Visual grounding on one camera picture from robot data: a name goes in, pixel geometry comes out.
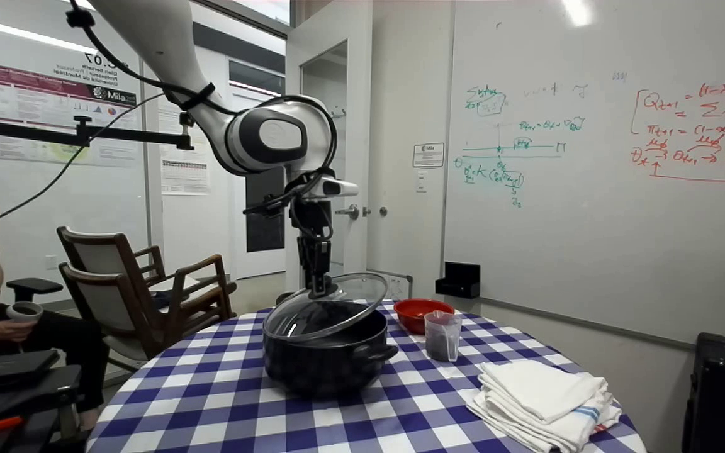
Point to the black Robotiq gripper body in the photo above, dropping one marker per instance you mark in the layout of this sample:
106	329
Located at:
313	223

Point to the glass lid with black knob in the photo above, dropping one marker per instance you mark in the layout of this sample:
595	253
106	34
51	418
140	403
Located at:
352	305

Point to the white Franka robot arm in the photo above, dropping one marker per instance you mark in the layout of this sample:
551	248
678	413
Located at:
269	135

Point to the black cooking pot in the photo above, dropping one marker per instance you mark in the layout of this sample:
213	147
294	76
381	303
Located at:
327	360

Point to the white door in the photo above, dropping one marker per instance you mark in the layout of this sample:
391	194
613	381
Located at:
352	253

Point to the red bowl with dark contents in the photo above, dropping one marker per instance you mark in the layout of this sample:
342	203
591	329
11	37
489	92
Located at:
416	314

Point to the clear cup with dark contents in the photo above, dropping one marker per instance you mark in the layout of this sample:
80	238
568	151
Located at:
440	340

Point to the small white door sign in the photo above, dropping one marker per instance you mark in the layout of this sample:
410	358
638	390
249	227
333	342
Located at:
428	157

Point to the black box on whiteboard ledge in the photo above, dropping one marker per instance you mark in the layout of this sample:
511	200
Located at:
461	281

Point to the blue white checkered tablecloth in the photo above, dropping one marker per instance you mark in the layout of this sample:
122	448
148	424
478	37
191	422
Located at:
213	403

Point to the wooden armchair with grey cushion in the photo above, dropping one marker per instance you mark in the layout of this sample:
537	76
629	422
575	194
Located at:
127	310
106	253

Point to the folded white towels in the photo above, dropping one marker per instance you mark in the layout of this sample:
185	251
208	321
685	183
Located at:
541	403

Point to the black office chair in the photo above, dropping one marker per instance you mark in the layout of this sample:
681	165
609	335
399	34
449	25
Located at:
36	288

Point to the whiteboard with writing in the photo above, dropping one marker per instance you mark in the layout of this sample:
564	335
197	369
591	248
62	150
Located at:
598	166

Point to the black equipment case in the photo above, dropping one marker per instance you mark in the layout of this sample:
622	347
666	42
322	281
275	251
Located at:
19	386

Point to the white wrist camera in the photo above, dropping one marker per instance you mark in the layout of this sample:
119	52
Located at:
337	188

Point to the black camera boom pole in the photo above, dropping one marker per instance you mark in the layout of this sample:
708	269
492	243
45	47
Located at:
25	130

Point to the wall poster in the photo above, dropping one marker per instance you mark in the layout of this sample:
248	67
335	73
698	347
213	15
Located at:
36	92

